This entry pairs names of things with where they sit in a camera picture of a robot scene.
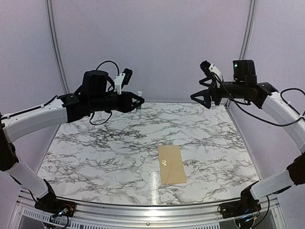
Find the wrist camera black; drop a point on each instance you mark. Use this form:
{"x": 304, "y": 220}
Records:
{"x": 243, "y": 68}
{"x": 128, "y": 73}

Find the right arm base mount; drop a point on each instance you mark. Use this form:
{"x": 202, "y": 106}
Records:
{"x": 237, "y": 208}

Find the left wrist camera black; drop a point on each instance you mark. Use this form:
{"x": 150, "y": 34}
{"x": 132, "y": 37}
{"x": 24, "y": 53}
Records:
{"x": 128, "y": 73}

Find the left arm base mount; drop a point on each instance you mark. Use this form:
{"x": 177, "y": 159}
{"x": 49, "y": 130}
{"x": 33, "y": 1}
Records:
{"x": 56, "y": 207}

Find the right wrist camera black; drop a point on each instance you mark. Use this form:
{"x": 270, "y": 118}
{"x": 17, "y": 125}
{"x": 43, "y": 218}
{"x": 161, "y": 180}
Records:
{"x": 243, "y": 68}

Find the brown kraft paper envelope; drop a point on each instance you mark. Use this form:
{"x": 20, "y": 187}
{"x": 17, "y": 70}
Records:
{"x": 171, "y": 165}

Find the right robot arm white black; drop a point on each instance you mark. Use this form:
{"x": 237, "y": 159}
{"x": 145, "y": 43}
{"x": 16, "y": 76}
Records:
{"x": 270, "y": 100}

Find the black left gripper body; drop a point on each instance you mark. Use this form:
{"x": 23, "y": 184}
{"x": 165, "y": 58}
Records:
{"x": 99, "y": 103}

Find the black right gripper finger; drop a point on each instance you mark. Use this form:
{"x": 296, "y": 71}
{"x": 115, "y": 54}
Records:
{"x": 207, "y": 82}
{"x": 202, "y": 97}

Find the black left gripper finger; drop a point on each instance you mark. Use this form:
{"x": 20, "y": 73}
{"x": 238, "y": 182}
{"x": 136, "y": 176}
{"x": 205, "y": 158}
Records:
{"x": 134, "y": 96}
{"x": 136, "y": 105}

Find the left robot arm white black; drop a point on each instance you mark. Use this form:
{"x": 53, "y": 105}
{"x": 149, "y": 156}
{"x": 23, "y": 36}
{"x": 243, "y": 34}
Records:
{"x": 67, "y": 108}

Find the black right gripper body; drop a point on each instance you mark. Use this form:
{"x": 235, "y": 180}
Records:
{"x": 238, "y": 89}

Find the white green glue stick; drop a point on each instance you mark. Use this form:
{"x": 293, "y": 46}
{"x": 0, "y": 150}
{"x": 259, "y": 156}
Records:
{"x": 139, "y": 107}

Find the aluminium table front rail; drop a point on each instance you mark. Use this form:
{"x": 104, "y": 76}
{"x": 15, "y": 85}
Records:
{"x": 90, "y": 215}

